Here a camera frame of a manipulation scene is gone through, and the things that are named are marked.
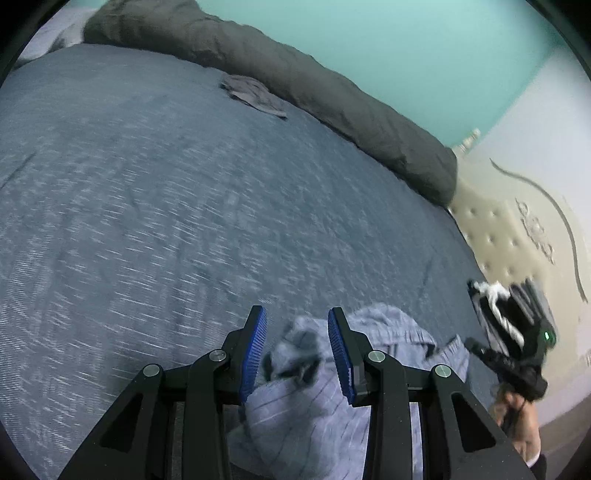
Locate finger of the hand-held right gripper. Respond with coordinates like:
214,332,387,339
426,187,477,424
464,337,505,371

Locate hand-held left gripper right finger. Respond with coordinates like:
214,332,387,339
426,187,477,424
327,307,536,480

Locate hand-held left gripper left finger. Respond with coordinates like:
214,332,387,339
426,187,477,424
58,305,267,480

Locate blue plaid pants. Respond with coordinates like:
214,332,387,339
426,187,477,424
228,302,469,480

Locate person's right forearm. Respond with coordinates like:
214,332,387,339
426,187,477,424
524,453,549,480

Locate person's right hand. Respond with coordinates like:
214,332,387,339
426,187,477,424
490,387,542,467

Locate black and white garment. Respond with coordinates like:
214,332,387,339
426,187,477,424
467,278,555,344

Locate cream tufted headboard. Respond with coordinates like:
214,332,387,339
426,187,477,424
447,141,591,411

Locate blue-grey bedspread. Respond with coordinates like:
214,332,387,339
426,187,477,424
0,44,499,480

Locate white bedpost finial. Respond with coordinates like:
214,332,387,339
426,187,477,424
455,128,482,155

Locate dark grey rolled duvet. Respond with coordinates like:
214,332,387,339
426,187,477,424
83,0,458,208

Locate small grey garment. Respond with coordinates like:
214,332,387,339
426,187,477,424
221,74,288,120

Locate light grey pillow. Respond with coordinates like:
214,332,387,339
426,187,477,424
16,4,95,63

